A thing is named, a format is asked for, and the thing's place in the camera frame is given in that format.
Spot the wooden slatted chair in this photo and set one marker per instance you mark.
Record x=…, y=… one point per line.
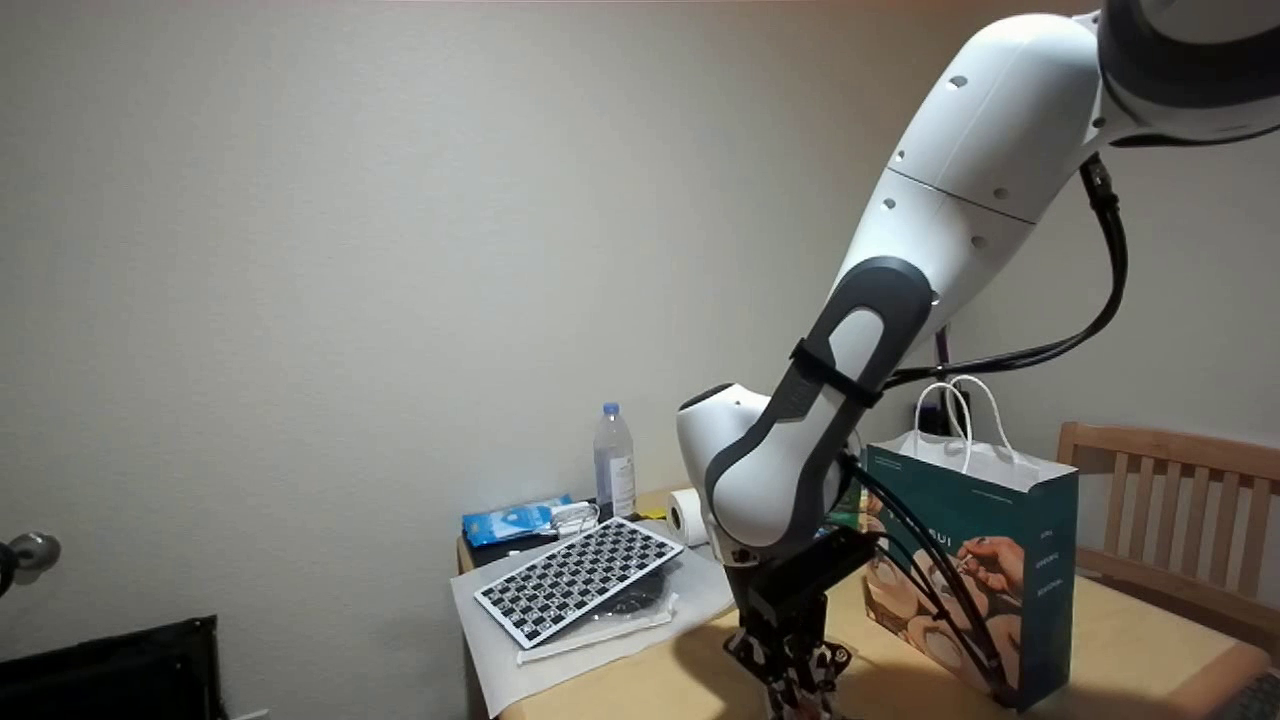
x=1163, y=452

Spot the clear plastic water bottle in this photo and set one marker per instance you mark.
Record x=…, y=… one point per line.
x=614, y=475

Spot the green paper bag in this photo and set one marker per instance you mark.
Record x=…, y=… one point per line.
x=1035, y=560

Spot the black wall plug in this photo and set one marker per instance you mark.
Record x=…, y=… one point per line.
x=938, y=416

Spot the small white box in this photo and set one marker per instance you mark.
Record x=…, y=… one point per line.
x=575, y=519

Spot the black white patterned board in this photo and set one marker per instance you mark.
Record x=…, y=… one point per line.
x=576, y=581

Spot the blue wipes packet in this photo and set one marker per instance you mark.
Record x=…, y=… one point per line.
x=506, y=527

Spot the black pouch under board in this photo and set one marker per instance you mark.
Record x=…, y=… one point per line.
x=642, y=593

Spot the white paper towel roll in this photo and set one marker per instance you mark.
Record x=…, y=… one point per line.
x=691, y=519

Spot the black furniture block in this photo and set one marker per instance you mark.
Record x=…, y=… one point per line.
x=107, y=664

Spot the white translucent table sheet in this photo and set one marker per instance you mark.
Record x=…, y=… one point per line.
x=534, y=672

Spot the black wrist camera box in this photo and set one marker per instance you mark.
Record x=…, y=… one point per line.
x=835, y=558

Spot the silver door knob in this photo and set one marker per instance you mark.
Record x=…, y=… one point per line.
x=33, y=553

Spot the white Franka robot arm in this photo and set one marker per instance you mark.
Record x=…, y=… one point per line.
x=960, y=172

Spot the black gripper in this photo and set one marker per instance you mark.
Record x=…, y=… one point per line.
x=786, y=620

